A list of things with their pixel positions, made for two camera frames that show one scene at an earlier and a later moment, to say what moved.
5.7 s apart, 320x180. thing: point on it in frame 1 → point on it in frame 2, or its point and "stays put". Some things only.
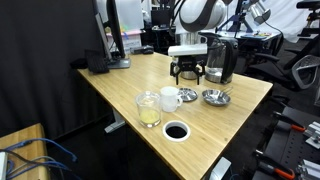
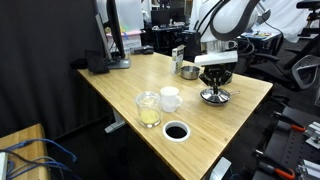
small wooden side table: x=18 y=167 stays put
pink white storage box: x=129 y=40 stays put
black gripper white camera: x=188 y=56 → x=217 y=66
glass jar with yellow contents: x=149 y=108 stays put
